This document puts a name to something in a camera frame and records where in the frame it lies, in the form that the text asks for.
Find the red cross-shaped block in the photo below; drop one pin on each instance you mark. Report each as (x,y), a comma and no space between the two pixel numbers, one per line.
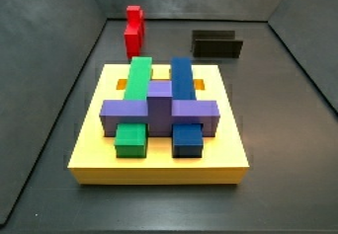
(135,31)

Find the yellow base board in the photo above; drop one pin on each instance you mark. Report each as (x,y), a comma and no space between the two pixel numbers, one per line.
(95,165)

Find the black block holder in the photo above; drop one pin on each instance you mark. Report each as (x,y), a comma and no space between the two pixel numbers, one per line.
(215,44)

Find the purple cross-shaped block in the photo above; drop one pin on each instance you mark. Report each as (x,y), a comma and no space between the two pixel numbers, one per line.
(159,112)

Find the green long block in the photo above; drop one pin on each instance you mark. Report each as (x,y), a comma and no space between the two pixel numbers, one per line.
(131,130)

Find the blue long block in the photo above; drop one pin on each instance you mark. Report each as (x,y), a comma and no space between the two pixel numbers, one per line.
(186,139)

